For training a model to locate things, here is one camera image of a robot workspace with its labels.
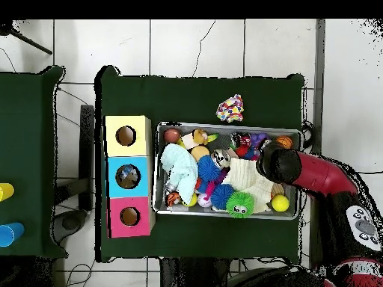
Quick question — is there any light blue waffle cloth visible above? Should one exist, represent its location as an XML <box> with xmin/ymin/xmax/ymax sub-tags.
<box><xmin>160</xmin><ymin>143</ymin><xmax>199</xmax><ymax>206</ymax></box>

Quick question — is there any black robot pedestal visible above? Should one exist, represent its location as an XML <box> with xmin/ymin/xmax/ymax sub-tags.
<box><xmin>159</xmin><ymin>257</ymin><xmax>231</xmax><ymax>287</ymax></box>

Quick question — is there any blue cylinder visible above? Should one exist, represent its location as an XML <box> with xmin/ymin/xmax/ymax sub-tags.
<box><xmin>0</xmin><ymin>221</ymin><xmax>25</xmax><ymax>248</ymax></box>

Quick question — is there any dark green table cloth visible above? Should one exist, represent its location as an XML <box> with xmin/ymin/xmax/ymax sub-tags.
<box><xmin>0</xmin><ymin>66</ymin><xmax>68</xmax><ymax>259</ymax></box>
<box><xmin>94</xmin><ymin>66</ymin><xmax>305</xmax><ymax>264</ymax></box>

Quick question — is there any gray round floor base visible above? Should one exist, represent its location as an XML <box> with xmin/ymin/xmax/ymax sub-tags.
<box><xmin>53</xmin><ymin>209</ymin><xmax>88</xmax><ymax>244</ymax></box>

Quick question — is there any wooden box with three holes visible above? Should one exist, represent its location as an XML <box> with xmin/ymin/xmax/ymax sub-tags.
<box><xmin>102</xmin><ymin>114</ymin><xmax>156</xmax><ymax>240</ymax></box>

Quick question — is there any yellow foam ball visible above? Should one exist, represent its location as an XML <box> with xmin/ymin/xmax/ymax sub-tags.
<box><xmin>271</xmin><ymin>194</ymin><xmax>290</xmax><ymax>213</ymax></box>

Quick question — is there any yellow cylinder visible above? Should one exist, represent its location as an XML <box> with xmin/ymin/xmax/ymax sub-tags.
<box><xmin>0</xmin><ymin>182</ymin><xmax>15</xmax><ymax>203</ymax></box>

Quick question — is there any brown football toy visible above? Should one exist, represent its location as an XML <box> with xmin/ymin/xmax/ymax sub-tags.
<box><xmin>163</xmin><ymin>127</ymin><xmax>181</xmax><ymax>144</ymax></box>

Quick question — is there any tan teddy bear plush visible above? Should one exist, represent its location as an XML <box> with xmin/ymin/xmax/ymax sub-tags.
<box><xmin>180</xmin><ymin>128</ymin><xmax>219</xmax><ymax>150</ymax></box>

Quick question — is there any cream waffle cloth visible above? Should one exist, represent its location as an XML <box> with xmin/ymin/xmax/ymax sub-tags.
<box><xmin>222</xmin><ymin>157</ymin><xmax>275</xmax><ymax>215</ymax></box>

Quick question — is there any blue spiky rubber ball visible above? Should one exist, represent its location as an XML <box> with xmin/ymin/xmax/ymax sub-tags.
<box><xmin>209</xmin><ymin>182</ymin><xmax>236</xmax><ymax>210</ymax></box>
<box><xmin>197</xmin><ymin>154</ymin><xmax>222</xmax><ymax>182</ymax></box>

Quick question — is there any silver wire mesh bin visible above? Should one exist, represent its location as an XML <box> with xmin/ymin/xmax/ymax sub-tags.
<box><xmin>153</xmin><ymin>120</ymin><xmax>304</xmax><ymax>221</ymax></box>

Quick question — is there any colourful polka dot cloth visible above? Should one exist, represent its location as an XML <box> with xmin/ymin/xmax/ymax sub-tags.
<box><xmin>215</xmin><ymin>93</ymin><xmax>245</xmax><ymax>123</ymax></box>

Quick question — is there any black tripod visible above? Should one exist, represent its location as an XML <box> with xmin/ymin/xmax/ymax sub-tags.
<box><xmin>0</xmin><ymin>19</ymin><xmax>53</xmax><ymax>56</ymax></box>

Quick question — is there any green spiky rubber ball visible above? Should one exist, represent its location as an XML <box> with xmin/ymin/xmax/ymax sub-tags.
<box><xmin>225</xmin><ymin>191</ymin><xmax>256</xmax><ymax>219</ymax></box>

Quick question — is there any orange tiger striped toy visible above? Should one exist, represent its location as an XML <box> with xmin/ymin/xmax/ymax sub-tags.
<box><xmin>165</xmin><ymin>191</ymin><xmax>183</xmax><ymax>208</ymax></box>

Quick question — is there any black frame stand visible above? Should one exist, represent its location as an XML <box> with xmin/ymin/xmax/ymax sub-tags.
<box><xmin>53</xmin><ymin>104</ymin><xmax>96</xmax><ymax>212</ymax></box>

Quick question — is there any crushed silver drink can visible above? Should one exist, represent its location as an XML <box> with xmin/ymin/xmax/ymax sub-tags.
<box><xmin>210</xmin><ymin>149</ymin><xmax>232</xmax><ymax>169</ymax></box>

